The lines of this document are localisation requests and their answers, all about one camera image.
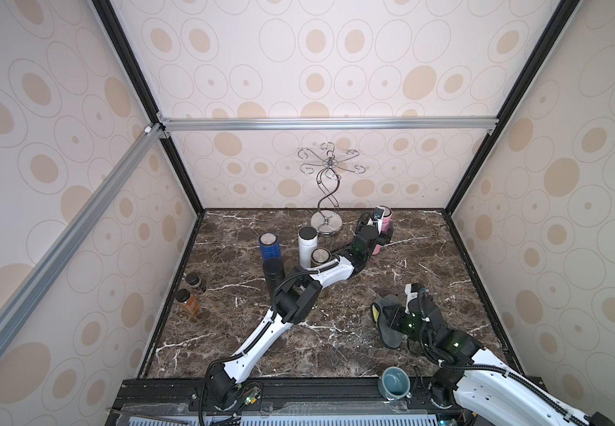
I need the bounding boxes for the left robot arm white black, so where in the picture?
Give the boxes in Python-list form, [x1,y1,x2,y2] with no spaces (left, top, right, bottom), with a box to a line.
[204,225,394,408]

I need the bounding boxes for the silver metal cup stand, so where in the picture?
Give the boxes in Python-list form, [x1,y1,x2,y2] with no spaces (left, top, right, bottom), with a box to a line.
[298,141,367,236]

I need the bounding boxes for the black thermos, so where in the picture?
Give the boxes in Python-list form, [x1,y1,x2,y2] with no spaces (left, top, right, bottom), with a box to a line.
[263,257,286,300]

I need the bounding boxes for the orange spice jar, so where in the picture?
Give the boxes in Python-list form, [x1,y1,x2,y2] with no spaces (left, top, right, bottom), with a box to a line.
[174,289,201,315]

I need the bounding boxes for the blue thermos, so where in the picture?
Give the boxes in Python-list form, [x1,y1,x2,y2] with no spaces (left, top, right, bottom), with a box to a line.
[259,233,282,261]

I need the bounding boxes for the grey yellow cleaning cloth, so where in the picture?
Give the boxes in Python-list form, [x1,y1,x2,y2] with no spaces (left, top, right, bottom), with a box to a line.
[370,294,406,350]

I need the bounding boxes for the horizontal aluminium frame bar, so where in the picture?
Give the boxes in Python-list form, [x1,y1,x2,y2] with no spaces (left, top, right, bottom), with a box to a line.
[162,116,499,132]

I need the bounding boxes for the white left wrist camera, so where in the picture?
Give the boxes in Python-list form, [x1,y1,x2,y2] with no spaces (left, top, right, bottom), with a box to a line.
[371,206,385,222]

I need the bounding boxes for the gold thermos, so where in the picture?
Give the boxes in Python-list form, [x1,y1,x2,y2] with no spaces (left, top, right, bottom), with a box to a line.
[310,248,332,268]

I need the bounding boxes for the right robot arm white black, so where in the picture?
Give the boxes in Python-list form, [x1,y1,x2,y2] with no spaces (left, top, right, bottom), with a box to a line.
[371,291,614,425]

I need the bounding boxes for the left aluminium frame bar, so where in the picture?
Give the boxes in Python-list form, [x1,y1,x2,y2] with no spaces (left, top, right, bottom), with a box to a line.
[0,122,164,357]

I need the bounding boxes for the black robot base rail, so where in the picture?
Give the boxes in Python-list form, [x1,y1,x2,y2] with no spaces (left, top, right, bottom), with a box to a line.
[106,377,487,425]

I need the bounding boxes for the white thermos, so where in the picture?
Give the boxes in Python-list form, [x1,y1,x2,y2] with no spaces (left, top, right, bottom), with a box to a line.
[298,226,318,269]

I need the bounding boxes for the teal ceramic mug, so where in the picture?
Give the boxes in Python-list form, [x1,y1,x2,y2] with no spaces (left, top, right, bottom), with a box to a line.
[377,367,411,401]

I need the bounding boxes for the pink thermos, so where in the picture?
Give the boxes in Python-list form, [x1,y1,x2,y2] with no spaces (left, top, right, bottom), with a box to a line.
[372,206,392,256]

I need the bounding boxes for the dark lid spice jar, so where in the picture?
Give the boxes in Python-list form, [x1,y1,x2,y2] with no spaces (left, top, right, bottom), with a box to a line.
[184,272,207,295]

